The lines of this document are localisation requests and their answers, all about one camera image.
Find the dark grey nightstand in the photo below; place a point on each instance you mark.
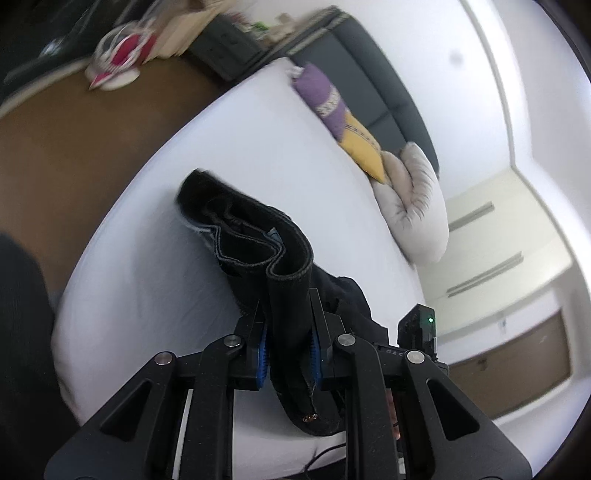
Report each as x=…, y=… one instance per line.
x=221, y=46

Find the grey padded headboard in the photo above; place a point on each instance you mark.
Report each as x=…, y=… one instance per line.
x=383, y=92

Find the black pants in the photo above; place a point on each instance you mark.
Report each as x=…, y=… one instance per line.
x=286, y=277

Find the white pillow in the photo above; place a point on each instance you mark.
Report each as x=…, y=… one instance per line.
x=420, y=207

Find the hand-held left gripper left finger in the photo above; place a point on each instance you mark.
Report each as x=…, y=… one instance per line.
x=262, y=360

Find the yellow patterned pillow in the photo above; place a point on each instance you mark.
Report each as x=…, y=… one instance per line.
x=362, y=147

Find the red and white bag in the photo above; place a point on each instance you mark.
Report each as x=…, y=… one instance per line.
x=124, y=50

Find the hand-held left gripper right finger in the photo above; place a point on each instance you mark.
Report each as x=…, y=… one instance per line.
x=315, y=360

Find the person's dark trouser leg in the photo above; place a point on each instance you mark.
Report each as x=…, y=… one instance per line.
x=23, y=346

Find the beige curtain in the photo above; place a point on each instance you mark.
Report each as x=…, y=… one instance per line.
x=184, y=27

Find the cream wardrobe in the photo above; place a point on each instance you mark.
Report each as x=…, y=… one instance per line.
x=508, y=258

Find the purple patterned pillow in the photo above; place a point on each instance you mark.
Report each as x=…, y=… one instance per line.
x=318, y=87

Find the white bed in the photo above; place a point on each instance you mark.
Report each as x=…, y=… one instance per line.
x=184, y=138

